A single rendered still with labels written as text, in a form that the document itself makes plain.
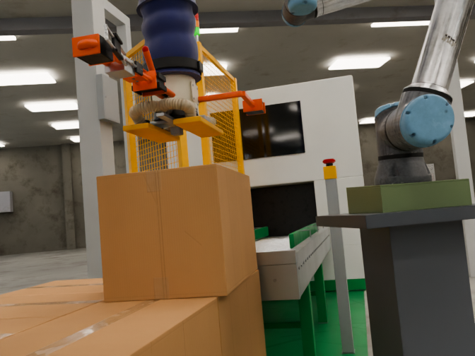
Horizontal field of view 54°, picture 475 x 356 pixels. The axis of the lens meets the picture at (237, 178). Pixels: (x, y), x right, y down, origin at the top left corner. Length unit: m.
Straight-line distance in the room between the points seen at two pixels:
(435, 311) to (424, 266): 0.14
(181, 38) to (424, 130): 0.92
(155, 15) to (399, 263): 1.22
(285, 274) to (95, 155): 1.63
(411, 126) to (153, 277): 0.90
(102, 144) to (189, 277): 1.86
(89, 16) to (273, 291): 2.22
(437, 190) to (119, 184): 0.99
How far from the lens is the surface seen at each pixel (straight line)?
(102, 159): 3.14
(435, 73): 1.55
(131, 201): 1.50
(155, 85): 1.55
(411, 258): 1.59
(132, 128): 1.69
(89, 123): 3.22
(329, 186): 2.57
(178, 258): 1.45
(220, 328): 1.45
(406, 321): 1.60
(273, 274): 2.06
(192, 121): 1.61
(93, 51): 1.25
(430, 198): 1.55
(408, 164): 1.64
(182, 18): 1.84
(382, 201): 1.48
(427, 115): 1.48
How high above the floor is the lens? 0.79
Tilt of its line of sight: 4 degrees up
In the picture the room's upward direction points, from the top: 5 degrees counter-clockwise
